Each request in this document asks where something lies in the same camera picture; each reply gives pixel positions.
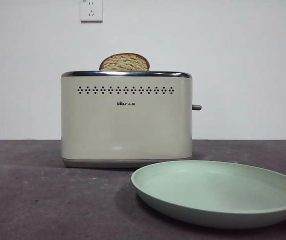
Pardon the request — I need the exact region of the large square toast slice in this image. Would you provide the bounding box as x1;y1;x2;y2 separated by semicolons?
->
98;52;151;72

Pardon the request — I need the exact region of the pale green round plate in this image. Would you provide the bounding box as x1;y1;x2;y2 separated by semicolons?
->
130;160;286;230

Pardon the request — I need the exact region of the cream two-slot toaster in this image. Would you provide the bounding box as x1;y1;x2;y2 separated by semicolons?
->
60;70;193;169

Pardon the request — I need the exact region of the white wall socket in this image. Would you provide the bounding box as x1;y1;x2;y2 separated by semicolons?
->
79;0;104;24

